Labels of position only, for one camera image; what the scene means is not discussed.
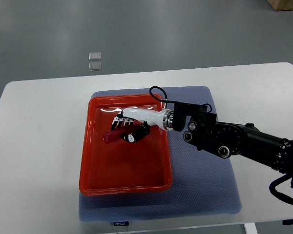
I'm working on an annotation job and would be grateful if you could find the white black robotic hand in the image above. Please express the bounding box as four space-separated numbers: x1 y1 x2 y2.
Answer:
111 108 173 143

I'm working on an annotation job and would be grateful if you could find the red chili pepper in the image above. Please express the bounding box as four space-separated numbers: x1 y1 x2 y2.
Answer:
103 125 139 144

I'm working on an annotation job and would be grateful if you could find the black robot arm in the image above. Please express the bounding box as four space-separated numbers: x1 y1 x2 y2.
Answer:
162 98 293 205

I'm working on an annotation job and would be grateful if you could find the red plastic tray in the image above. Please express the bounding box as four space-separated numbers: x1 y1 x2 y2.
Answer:
79 94 173 196

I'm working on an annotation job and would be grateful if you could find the upper metal floor plate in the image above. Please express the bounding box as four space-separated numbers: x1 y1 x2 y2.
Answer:
88 52 102 61

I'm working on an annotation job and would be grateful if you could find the black table label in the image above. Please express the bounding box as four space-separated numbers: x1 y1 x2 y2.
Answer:
113 221 129 227

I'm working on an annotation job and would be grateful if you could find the white table leg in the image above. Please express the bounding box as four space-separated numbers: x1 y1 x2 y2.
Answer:
243 223 258 234

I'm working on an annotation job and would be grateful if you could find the cardboard box corner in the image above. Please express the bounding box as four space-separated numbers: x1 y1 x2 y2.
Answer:
267 0 293 11

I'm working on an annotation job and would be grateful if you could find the black label at right edge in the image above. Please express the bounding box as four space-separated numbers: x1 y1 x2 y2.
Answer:
282 219 293 226

